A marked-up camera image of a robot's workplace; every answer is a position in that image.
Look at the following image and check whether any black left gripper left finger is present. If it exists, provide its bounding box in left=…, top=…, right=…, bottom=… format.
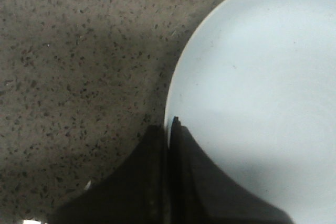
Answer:
left=52, top=125, right=166, bottom=223

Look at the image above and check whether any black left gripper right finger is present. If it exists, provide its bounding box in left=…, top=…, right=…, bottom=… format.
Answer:
left=169, top=117, right=292, bottom=223

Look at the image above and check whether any light blue round plate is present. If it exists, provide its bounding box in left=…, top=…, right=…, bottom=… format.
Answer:
left=164, top=0, right=335, bottom=223

